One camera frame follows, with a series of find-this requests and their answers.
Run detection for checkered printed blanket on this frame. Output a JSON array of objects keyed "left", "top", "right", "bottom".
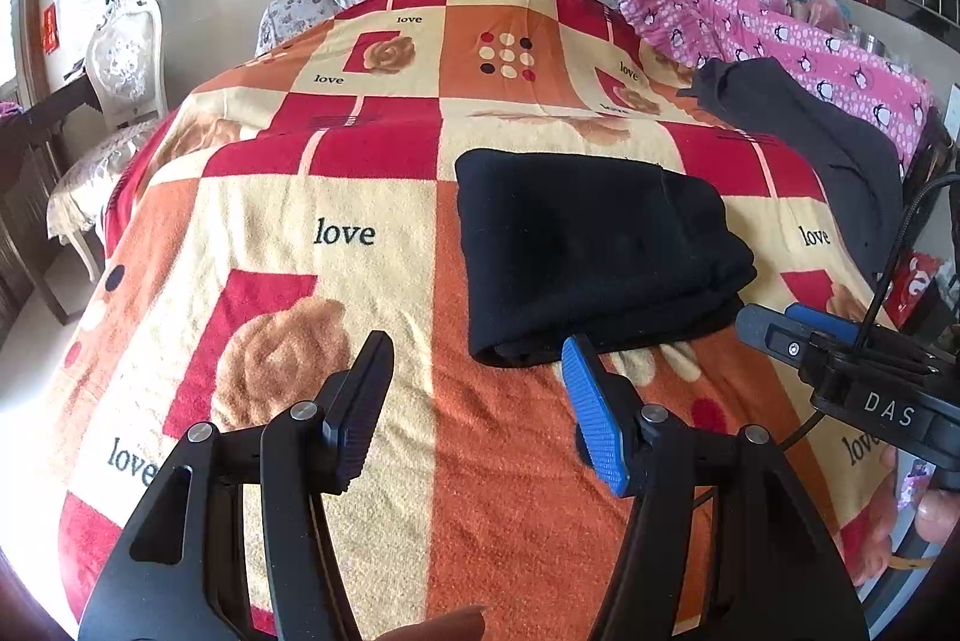
[{"left": 45, "top": 0, "right": 905, "bottom": 641}]

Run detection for pink penguin print quilt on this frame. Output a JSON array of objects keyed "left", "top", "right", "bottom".
[{"left": 596, "top": 0, "right": 940, "bottom": 178}]

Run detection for black cable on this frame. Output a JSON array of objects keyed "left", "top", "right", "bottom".
[{"left": 780, "top": 170, "right": 960, "bottom": 454}]

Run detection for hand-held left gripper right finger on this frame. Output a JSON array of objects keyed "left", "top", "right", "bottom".
[{"left": 562, "top": 333, "right": 871, "bottom": 641}]

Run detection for black pants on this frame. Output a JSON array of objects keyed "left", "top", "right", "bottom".
[{"left": 455, "top": 148, "right": 757, "bottom": 366}]

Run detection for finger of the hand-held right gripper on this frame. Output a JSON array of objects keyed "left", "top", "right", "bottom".
[
  {"left": 735, "top": 302, "right": 809, "bottom": 362},
  {"left": 784, "top": 302, "right": 861, "bottom": 347}
]

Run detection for person's left hand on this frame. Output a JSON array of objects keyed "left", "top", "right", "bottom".
[{"left": 379, "top": 603, "right": 487, "bottom": 641}]

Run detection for red plastic bag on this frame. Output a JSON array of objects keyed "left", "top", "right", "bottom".
[{"left": 892, "top": 249, "right": 947, "bottom": 321}]

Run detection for white ornate chair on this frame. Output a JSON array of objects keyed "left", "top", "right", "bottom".
[{"left": 46, "top": 0, "right": 182, "bottom": 283}]

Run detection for person's right hand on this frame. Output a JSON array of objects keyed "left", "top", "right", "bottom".
[{"left": 877, "top": 446, "right": 960, "bottom": 544}]

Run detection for dark wooden table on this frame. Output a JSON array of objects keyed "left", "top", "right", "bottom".
[{"left": 0, "top": 78, "right": 104, "bottom": 325}]

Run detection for dark grey garment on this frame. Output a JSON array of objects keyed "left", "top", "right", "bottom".
[{"left": 679, "top": 59, "right": 906, "bottom": 291}]

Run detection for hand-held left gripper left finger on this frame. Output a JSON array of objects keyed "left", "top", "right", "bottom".
[{"left": 79, "top": 331, "right": 396, "bottom": 641}]

